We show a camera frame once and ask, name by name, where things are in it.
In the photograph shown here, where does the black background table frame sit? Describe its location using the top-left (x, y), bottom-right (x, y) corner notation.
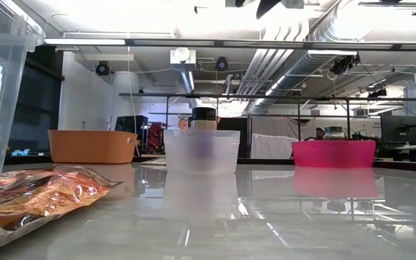
top-left (118, 92), bottom-right (416, 160)

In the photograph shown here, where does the red background case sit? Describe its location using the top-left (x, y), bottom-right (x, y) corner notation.
top-left (147, 122), bottom-right (165, 155)

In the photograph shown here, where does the black lid purple label jar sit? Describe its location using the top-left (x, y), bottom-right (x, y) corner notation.
top-left (190, 106), bottom-right (219, 165)

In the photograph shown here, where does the black overhead light bar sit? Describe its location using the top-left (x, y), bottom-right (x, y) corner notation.
top-left (43, 35), bottom-right (416, 51)

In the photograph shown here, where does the pink plastic bin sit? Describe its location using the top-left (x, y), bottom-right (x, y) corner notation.
top-left (291, 139), bottom-right (377, 169)

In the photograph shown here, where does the green label spice jar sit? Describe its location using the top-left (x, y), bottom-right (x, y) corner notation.
top-left (322, 125), bottom-right (345, 142)

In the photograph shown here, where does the black background cabinet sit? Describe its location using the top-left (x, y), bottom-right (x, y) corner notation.
top-left (217, 117), bottom-right (253, 160)

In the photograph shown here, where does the black hanging ceiling camera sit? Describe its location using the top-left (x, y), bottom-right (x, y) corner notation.
top-left (329, 53), bottom-right (361, 76)

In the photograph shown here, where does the dark shelving unit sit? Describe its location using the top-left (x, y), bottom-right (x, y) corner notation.
top-left (7, 45), bottom-right (65, 157)

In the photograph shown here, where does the black storage crate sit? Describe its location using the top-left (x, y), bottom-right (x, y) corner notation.
top-left (116, 114), bottom-right (150, 134)

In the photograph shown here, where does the small translucent plastic bin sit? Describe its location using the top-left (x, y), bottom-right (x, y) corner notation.
top-left (162, 129), bottom-right (241, 176)

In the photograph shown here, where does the black round ceiling device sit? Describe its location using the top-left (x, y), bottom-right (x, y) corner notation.
top-left (214, 56), bottom-right (230, 72)
top-left (95, 60), bottom-right (111, 77)

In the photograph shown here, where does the orange foil spice packet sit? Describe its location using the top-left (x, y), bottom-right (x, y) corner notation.
top-left (0, 166), bottom-right (124, 250)

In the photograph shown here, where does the orange plastic bin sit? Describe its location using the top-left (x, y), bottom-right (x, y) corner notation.
top-left (47, 129), bottom-right (139, 165)

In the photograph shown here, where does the white hanging cloth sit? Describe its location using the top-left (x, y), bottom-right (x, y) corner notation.
top-left (251, 132), bottom-right (294, 160)

